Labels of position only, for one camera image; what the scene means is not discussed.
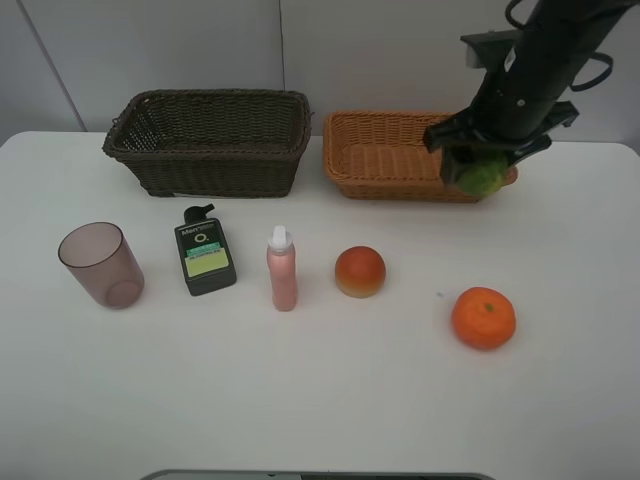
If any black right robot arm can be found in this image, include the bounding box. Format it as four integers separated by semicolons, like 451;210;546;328
423;1;635;186

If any green toy mango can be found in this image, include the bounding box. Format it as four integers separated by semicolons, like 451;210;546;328
456;157;508;197

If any pink spray bottle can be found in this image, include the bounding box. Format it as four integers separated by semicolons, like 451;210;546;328
266;225;298;312

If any translucent pink plastic cup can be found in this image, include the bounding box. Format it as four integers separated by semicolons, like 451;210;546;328
57;222;145;309

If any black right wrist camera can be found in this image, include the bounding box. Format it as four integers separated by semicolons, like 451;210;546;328
460;29;521;71

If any dark brown wicker basket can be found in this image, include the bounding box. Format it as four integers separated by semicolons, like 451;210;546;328
103;89;311;198

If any black lotion pump bottle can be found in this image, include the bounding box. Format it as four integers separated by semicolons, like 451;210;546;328
174;204;237;296

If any orange toy tangerine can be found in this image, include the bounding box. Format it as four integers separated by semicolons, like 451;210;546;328
450;287;517;351

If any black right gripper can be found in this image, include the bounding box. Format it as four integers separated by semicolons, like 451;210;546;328
423;50;579;188

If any red yellow toy apple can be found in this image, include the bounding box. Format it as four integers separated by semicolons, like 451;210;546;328
334;246;386;298

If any orange wicker basket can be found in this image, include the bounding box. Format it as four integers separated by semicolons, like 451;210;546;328
322;110;519;204

